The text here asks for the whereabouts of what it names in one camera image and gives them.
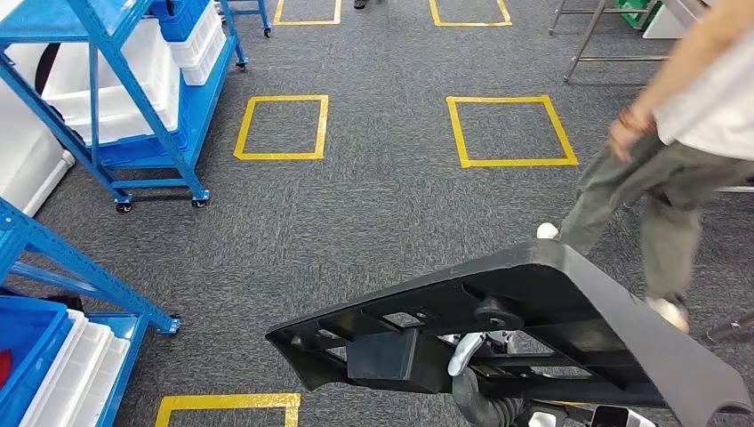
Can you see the black camera bracket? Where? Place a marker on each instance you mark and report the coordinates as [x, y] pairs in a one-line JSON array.
[[574, 415]]

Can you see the large white plastic bin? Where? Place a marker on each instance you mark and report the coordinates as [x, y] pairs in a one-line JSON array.
[[65, 82]]

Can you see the blue plastic bin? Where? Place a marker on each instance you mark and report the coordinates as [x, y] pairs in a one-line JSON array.
[[29, 330], [182, 20], [129, 154]]

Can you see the person's forearm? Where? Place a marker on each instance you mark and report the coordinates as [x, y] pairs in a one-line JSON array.
[[677, 76]]

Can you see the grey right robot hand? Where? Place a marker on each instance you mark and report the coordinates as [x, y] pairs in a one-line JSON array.
[[471, 401]]

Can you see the yellow floor tape square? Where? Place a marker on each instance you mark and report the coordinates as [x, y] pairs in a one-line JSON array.
[[235, 402]]

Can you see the black plastic car part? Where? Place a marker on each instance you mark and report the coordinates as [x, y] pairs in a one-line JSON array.
[[589, 294]]

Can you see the blue wheeled shelf rack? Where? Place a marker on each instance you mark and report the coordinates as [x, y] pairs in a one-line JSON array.
[[206, 106], [244, 11]]

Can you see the dark shoe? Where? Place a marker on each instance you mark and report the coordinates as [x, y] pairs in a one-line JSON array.
[[360, 3]]

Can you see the green plastic crate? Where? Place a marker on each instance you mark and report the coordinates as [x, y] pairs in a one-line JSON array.
[[636, 12]]

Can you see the person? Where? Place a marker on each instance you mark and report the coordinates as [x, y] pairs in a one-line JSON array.
[[707, 106]]

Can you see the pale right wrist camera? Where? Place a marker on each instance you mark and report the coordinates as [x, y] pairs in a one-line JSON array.
[[618, 419]]

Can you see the person's hand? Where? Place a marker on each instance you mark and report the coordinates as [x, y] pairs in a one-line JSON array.
[[630, 138]]

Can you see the blue steel shelf rack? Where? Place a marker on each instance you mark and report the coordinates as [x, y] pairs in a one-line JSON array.
[[88, 272]]

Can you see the white cabinet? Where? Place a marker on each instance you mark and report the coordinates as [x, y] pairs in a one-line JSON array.
[[665, 23]]

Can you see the red cloth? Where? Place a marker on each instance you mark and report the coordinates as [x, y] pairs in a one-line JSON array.
[[4, 368]]

